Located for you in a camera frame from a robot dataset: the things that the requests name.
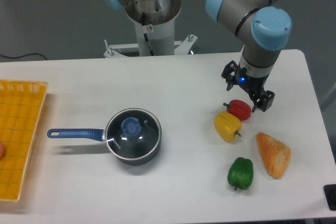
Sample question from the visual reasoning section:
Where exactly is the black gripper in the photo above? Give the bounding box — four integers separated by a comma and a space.
221, 61, 275, 113

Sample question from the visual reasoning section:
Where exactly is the glass pot lid blue knob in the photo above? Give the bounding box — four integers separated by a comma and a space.
105, 108, 162, 161

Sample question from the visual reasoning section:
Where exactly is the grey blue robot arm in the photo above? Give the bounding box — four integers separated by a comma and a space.
105, 0, 292, 111

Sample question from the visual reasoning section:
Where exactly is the red bell pepper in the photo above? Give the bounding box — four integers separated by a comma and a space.
223, 99, 251, 121

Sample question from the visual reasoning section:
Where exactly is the yellow bell pepper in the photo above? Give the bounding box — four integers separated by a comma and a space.
214, 112, 242, 142

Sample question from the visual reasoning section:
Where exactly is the orange bread piece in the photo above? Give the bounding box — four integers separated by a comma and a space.
256, 132, 291, 179

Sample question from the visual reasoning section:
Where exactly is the green bell pepper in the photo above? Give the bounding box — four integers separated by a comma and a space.
227, 157, 254, 190

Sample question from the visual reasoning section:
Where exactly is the dark blue saucepan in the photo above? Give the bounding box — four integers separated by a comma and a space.
47, 108, 162, 167

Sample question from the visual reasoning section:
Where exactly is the black device at table edge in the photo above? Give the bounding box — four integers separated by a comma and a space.
323, 184, 336, 211

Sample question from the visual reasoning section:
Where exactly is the yellow wicker basket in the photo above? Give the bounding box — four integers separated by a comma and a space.
1, 79, 48, 202

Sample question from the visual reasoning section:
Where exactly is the black cable on floor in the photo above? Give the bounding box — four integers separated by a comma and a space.
0, 52, 48, 60

